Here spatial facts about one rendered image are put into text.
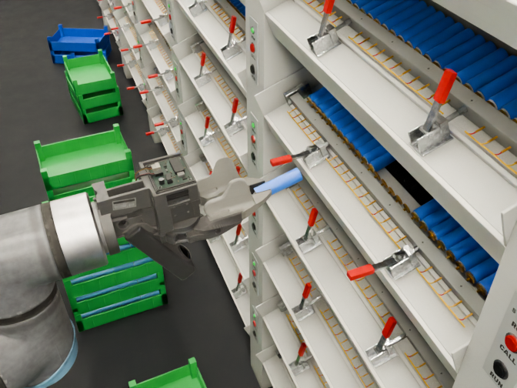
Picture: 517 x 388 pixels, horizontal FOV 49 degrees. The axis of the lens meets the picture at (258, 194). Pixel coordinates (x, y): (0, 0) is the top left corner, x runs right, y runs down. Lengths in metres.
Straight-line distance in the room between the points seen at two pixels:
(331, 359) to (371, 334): 0.22
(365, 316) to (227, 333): 0.97
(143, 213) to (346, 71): 0.34
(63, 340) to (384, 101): 0.49
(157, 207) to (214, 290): 1.38
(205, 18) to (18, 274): 0.98
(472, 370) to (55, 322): 0.48
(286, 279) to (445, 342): 0.63
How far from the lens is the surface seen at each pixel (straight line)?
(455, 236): 0.79
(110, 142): 2.20
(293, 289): 1.28
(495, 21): 0.54
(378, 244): 0.82
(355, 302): 1.00
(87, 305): 1.90
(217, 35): 1.40
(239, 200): 0.69
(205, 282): 2.04
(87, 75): 3.08
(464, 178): 0.62
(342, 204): 0.88
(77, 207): 0.66
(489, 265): 0.76
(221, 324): 1.92
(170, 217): 0.66
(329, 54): 0.84
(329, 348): 1.18
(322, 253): 1.07
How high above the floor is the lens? 1.51
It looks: 39 degrees down
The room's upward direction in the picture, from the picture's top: straight up
